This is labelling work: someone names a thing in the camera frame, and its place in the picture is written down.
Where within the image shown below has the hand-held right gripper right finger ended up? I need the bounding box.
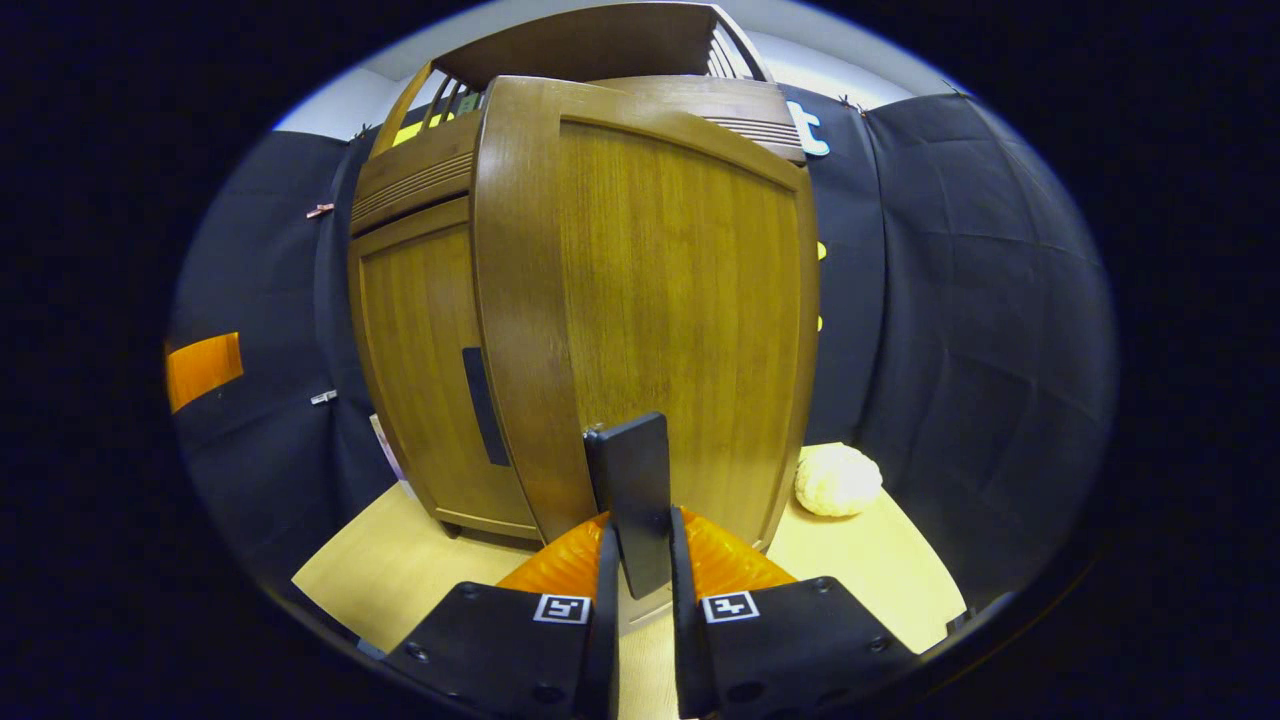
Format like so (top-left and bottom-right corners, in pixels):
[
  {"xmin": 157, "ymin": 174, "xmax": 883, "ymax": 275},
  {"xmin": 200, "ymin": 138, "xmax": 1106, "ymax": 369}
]
[{"xmin": 668, "ymin": 505, "xmax": 919, "ymax": 720}]

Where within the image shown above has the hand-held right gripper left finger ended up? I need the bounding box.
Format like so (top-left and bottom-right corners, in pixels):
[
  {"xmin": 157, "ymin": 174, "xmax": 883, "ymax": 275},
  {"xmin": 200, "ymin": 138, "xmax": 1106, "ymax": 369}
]
[{"xmin": 380, "ymin": 510, "xmax": 621, "ymax": 720}]

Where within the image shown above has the wooden double-door shoe cabinet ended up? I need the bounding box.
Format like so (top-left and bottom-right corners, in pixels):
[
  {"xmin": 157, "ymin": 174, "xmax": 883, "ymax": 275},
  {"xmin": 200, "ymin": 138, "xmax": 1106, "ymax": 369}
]
[{"xmin": 347, "ymin": 2, "xmax": 809, "ymax": 546}]

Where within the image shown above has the wooden cabinet door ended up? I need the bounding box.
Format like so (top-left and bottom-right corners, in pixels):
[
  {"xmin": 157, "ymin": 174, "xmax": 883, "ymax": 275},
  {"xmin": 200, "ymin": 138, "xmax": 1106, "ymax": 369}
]
[
  {"xmin": 347, "ymin": 195, "xmax": 541, "ymax": 541},
  {"xmin": 470, "ymin": 75, "xmax": 823, "ymax": 601}
]

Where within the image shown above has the cream plush ball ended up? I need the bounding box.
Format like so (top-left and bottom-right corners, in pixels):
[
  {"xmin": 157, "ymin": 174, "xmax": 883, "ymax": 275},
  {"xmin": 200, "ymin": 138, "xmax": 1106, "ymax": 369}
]
[{"xmin": 795, "ymin": 443, "xmax": 884, "ymax": 518}]

